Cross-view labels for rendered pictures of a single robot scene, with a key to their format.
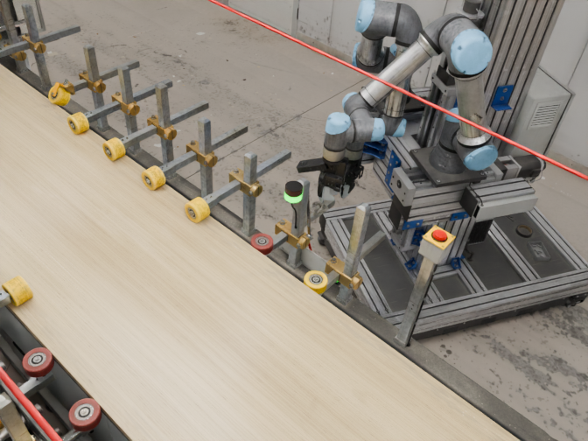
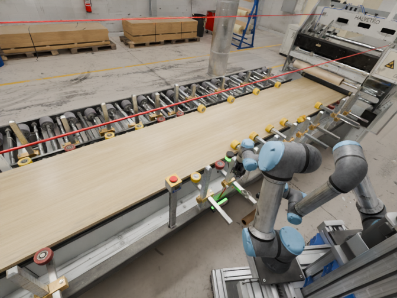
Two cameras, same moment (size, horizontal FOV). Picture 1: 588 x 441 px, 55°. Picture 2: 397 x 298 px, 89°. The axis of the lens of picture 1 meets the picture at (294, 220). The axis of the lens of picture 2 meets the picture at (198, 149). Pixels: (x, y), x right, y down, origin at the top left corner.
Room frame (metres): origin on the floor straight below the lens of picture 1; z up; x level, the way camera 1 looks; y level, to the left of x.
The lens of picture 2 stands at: (1.41, -1.08, 2.10)
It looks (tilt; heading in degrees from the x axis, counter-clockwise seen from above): 42 degrees down; 100
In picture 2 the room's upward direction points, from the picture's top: 8 degrees clockwise
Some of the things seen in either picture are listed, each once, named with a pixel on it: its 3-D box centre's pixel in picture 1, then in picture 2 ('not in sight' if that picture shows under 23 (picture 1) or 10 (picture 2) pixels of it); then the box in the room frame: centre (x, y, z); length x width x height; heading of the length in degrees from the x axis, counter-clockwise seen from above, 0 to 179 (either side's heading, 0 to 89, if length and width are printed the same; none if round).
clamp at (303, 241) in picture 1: (291, 234); (228, 180); (1.50, 0.00, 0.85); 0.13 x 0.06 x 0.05; 52
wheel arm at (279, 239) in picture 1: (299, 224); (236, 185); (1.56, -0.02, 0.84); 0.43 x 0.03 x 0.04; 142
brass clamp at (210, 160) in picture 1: (201, 154); not in sight; (1.81, 0.40, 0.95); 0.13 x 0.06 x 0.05; 52
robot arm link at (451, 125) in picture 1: (460, 127); (286, 243); (1.79, -0.58, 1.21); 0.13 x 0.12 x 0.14; 15
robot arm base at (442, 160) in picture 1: (451, 151); (278, 253); (1.79, -0.58, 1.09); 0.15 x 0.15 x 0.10
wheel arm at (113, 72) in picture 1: (106, 74); (322, 129); (2.34, 0.95, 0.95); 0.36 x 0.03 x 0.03; 142
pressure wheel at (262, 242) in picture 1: (261, 250); (218, 167); (1.39, 0.11, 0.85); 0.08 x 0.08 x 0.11
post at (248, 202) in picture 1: (249, 202); (248, 168); (1.64, 0.18, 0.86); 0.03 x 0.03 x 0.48; 52
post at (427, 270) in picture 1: (416, 301); (172, 208); (1.18, -0.42, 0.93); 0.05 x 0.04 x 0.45; 52
